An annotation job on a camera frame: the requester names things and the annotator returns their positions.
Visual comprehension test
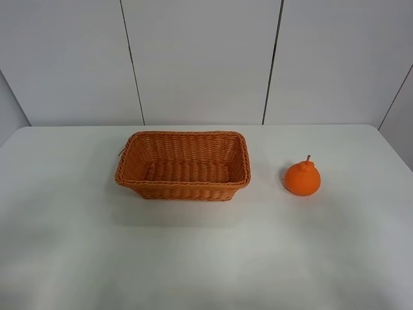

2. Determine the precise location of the orange fruit with stem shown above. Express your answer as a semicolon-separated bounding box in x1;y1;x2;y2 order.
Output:
283;155;321;196

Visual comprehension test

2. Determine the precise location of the orange woven wicker basket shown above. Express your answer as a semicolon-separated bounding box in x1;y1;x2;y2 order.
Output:
115;131;251;202

